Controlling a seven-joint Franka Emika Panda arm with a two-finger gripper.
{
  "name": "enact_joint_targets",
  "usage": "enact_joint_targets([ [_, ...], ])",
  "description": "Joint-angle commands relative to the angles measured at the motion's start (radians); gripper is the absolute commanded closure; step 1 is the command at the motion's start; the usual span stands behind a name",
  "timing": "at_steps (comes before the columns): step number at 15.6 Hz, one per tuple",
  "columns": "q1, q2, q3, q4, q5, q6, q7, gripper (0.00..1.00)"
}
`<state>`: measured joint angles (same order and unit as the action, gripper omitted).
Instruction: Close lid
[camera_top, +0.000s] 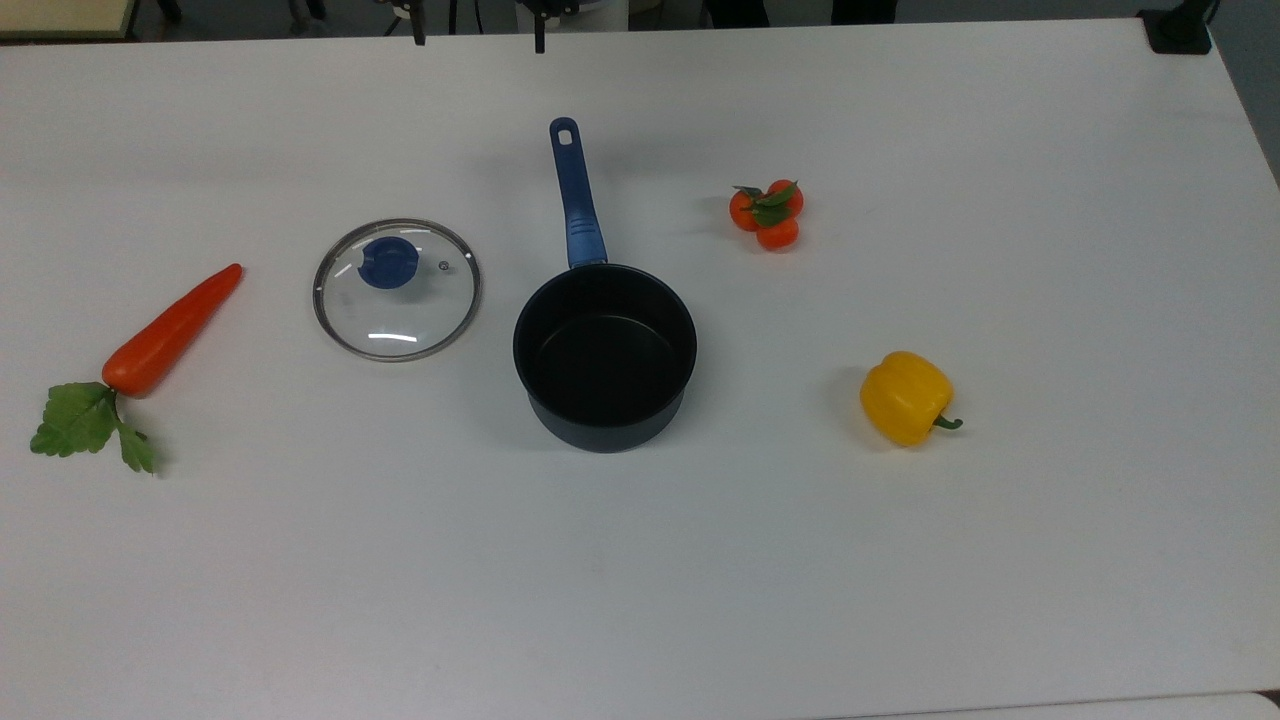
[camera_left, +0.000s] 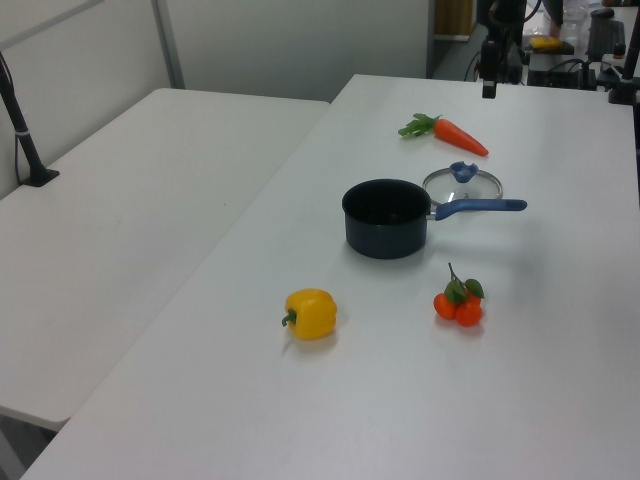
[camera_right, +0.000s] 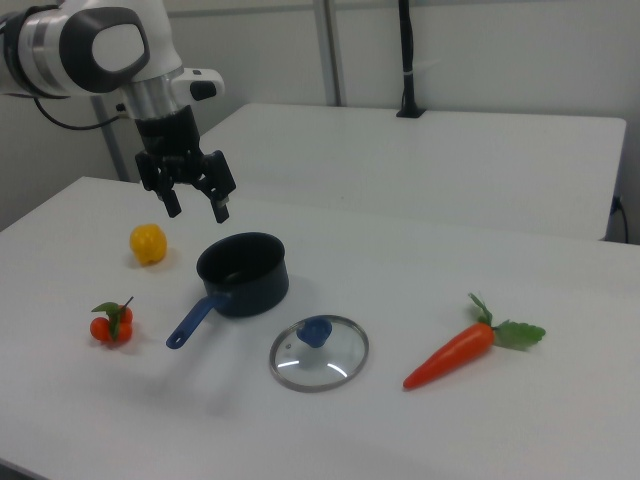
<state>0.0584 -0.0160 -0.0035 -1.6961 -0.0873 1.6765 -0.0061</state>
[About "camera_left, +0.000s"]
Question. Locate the light wooden cabinet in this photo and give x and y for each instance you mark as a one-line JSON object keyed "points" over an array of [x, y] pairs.
{"points": [[452, 17]]}

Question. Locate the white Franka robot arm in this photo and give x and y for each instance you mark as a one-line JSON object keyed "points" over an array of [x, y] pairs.
{"points": [[506, 15]]}

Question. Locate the orange toy carrot with leaves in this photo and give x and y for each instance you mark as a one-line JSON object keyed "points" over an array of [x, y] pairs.
{"points": [[457, 136]]}

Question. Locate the orange toy tomato bunch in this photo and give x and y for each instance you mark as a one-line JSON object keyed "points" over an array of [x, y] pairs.
{"points": [[462, 310]]}

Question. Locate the grey partition post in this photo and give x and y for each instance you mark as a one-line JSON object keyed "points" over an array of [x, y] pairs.
{"points": [[170, 50]]}

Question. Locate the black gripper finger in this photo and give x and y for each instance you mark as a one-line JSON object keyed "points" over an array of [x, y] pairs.
{"points": [[486, 87], [494, 87]]}

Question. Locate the black electronics box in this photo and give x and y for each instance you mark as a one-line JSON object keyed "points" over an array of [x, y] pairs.
{"points": [[560, 79]]}

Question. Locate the glass lid with blue knob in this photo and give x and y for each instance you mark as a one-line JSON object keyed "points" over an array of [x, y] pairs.
{"points": [[475, 189]]}

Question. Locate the yellow toy bell pepper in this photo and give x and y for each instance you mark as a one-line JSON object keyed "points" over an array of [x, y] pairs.
{"points": [[312, 315]]}

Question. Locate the yellow block on desk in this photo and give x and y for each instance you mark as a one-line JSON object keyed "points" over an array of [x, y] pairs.
{"points": [[544, 42]]}

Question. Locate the black camera stand pole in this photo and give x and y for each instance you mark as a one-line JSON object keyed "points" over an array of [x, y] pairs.
{"points": [[621, 92], [27, 150]]}

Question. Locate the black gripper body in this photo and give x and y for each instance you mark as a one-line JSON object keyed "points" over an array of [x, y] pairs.
{"points": [[490, 57]]}

